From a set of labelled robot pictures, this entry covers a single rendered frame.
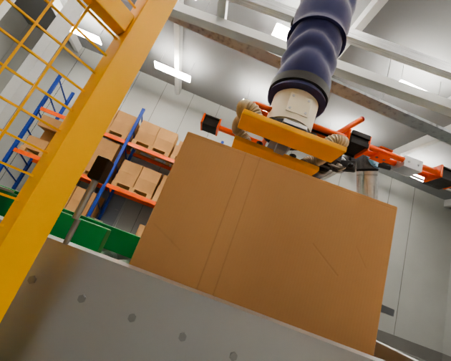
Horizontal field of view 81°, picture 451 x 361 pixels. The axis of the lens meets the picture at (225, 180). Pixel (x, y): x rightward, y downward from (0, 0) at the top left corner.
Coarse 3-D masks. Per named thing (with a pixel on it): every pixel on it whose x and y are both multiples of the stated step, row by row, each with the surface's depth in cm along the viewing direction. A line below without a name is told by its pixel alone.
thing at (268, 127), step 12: (240, 120) 84; (252, 120) 82; (264, 120) 80; (276, 120) 85; (252, 132) 88; (264, 132) 86; (276, 132) 83; (288, 132) 80; (300, 132) 80; (288, 144) 87; (300, 144) 85; (312, 144) 82; (324, 144) 80; (336, 144) 80; (324, 156) 86; (336, 156) 84
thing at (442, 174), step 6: (438, 168) 95; (444, 168) 95; (450, 168) 94; (432, 174) 96; (438, 174) 94; (444, 174) 94; (450, 174) 95; (426, 180) 98; (432, 180) 97; (438, 180) 95; (444, 180) 94; (450, 180) 93; (438, 186) 99; (444, 186) 98; (450, 186) 96
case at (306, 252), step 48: (192, 144) 71; (192, 192) 67; (240, 192) 68; (288, 192) 69; (336, 192) 70; (144, 240) 63; (192, 240) 64; (240, 240) 65; (288, 240) 65; (336, 240) 66; (384, 240) 67; (240, 288) 62; (288, 288) 62; (336, 288) 63; (336, 336) 60
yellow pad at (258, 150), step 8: (232, 144) 104; (240, 144) 100; (248, 144) 98; (256, 144) 98; (248, 152) 104; (256, 152) 101; (264, 152) 99; (272, 152) 98; (272, 160) 104; (280, 160) 101; (288, 160) 99; (296, 160) 98; (296, 168) 103; (304, 168) 100; (312, 168) 98
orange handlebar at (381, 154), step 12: (264, 108) 95; (228, 132) 121; (312, 132) 98; (324, 132) 95; (336, 132) 95; (264, 144) 119; (372, 156) 98; (384, 156) 95; (396, 156) 94; (432, 168) 94
